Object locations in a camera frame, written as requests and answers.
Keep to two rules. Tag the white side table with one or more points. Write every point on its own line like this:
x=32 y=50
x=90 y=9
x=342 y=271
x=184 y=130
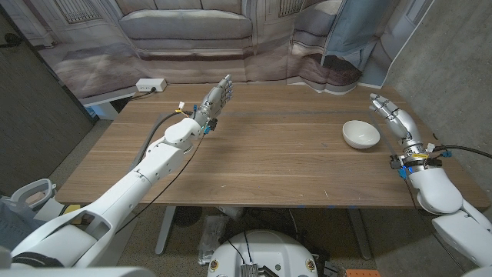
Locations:
x=104 y=109

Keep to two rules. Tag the printed sofa room backdrop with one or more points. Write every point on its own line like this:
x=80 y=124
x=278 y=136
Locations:
x=184 y=46

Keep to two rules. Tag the grey table leg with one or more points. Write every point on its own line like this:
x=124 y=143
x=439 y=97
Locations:
x=165 y=231
x=359 y=234

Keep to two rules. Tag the white grey plastic frame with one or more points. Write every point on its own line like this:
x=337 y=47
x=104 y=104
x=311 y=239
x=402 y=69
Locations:
x=38 y=186

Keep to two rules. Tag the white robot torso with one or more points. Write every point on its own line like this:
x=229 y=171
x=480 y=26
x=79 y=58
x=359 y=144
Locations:
x=265 y=250

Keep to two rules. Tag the left wrist white connector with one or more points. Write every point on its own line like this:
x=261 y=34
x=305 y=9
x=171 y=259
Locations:
x=181 y=104

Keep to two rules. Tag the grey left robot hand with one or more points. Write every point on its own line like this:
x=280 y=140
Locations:
x=217 y=100

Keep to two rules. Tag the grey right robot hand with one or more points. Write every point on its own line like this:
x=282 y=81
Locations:
x=403 y=125

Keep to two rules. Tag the clear plastic bag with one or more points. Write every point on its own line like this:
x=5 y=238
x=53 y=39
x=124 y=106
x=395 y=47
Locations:
x=211 y=238

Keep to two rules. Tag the wrist white connector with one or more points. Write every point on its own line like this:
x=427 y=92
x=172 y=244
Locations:
x=430 y=147
x=181 y=104

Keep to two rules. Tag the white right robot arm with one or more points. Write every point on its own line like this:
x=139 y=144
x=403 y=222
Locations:
x=438 y=188

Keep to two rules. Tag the right wrist white connector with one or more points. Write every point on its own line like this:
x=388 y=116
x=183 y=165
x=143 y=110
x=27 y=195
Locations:
x=430 y=147

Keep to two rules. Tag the person leg in blue jeans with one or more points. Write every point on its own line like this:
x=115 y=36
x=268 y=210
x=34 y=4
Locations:
x=15 y=227

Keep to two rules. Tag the yellow and black pad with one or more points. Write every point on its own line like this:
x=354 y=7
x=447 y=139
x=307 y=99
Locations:
x=72 y=209

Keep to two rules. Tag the white ceramic bowl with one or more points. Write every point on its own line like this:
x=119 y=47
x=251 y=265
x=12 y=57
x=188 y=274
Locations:
x=361 y=134

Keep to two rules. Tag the orange box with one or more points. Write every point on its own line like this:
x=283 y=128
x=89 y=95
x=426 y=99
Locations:
x=363 y=273

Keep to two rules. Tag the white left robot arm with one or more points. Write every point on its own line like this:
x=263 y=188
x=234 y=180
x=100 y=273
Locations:
x=161 y=161

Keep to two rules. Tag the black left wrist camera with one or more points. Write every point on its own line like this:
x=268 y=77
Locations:
x=212 y=124

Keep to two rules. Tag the white power strip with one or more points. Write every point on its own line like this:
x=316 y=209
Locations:
x=150 y=84

